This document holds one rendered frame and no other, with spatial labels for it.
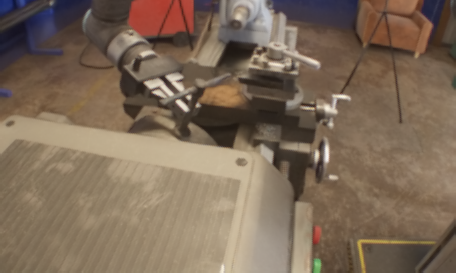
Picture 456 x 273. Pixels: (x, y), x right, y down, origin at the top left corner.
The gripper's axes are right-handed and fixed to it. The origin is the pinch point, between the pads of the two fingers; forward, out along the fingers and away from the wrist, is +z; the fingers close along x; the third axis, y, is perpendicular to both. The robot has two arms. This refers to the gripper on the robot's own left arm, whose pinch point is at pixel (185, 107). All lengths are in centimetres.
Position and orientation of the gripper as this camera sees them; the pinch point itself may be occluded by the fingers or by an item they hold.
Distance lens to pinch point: 66.1
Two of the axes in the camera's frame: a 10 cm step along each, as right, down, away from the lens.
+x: 6.0, -3.3, 7.3
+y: 3.9, -6.7, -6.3
